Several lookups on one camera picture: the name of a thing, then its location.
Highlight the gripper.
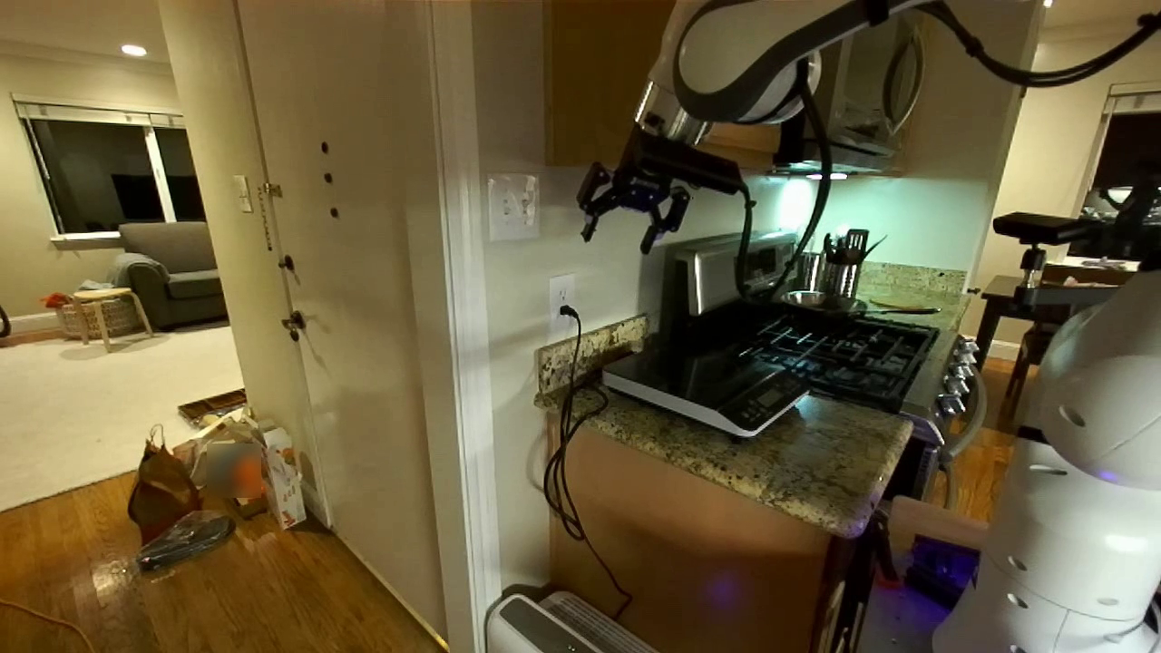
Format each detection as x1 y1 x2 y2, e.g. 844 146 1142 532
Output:
578 163 692 256

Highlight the portable induction cooker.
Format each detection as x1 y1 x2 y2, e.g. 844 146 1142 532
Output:
602 348 811 439

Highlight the frying pan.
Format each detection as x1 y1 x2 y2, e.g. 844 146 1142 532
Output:
781 288 942 317

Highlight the metal utensil holder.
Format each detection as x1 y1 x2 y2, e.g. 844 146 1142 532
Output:
820 229 888 301

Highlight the stainless gas stove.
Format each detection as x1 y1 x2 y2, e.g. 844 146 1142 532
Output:
660 230 988 509

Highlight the white door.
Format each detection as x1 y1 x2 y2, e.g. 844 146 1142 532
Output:
234 0 449 641

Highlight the dark wooden table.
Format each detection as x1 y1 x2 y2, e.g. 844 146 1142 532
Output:
976 259 1146 433

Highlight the white air purifier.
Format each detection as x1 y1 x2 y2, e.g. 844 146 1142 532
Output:
484 590 659 653

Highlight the white paper bag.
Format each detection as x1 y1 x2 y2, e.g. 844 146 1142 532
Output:
259 423 308 531

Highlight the grey armchair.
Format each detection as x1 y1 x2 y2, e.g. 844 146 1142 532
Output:
107 221 229 331

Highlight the wicker basket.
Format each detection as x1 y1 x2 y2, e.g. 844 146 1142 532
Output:
54 296 144 341

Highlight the wooden stool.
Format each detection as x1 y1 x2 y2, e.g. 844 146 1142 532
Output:
69 287 154 353

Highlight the brown paper bag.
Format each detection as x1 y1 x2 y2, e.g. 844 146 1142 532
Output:
127 424 203 546

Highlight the black plastic bag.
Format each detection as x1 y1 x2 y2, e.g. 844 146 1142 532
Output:
137 511 238 572

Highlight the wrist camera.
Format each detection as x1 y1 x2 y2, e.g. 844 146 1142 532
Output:
626 125 748 196

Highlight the white wall socket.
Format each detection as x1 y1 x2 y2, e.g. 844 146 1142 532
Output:
547 274 578 345

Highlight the white double switch plate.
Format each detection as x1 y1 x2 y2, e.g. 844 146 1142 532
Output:
487 173 542 242

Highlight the wooden wall cabinet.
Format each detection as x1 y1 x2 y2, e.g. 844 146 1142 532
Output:
544 0 781 171

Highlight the black cable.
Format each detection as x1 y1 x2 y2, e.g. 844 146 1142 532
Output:
541 306 634 619

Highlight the microwave door handle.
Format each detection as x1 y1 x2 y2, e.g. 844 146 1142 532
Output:
883 20 927 137

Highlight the door chain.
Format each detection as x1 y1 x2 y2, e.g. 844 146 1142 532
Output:
257 182 283 252

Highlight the oven door handle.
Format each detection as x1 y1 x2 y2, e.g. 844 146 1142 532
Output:
940 365 988 465

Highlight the camera on mount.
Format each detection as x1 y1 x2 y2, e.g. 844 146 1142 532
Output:
991 211 1122 311

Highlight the window with white frame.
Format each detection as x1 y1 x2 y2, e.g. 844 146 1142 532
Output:
1068 82 1161 266

